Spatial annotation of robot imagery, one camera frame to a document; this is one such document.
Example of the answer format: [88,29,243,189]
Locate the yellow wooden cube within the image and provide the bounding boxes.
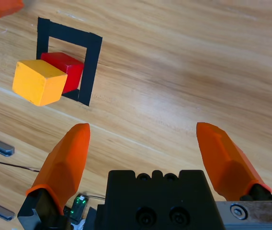
[11,59,69,107]

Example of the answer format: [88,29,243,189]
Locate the thin black arm wire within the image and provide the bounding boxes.
[0,159,107,200]

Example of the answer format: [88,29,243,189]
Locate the red wooden cube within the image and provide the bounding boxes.
[40,52,85,94]

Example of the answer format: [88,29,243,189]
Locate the green lit circuit board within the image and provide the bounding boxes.
[70,194,90,222]

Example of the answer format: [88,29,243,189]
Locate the black tape square outline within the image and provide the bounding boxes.
[35,16,103,107]

